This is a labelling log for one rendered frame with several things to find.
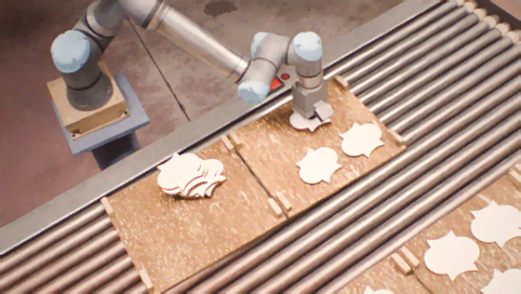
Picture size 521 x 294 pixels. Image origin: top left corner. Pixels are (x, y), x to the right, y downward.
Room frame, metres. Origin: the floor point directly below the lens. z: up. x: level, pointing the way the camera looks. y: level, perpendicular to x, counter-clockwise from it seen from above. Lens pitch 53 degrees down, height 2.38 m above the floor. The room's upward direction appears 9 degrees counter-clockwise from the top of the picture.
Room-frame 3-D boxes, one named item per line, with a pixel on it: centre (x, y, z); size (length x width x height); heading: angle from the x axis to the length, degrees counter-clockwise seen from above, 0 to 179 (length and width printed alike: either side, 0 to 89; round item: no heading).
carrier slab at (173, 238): (0.92, 0.22, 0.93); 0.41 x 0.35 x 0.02; 114
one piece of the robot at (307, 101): (1.17, -0.17, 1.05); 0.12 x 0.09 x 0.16; 31
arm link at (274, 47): (1.22, -0.07, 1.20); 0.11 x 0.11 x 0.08; 62
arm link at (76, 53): (1.41, 0.52, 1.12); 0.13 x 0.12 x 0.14; 152
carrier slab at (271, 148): (1.10, -0.16, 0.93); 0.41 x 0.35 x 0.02; 115
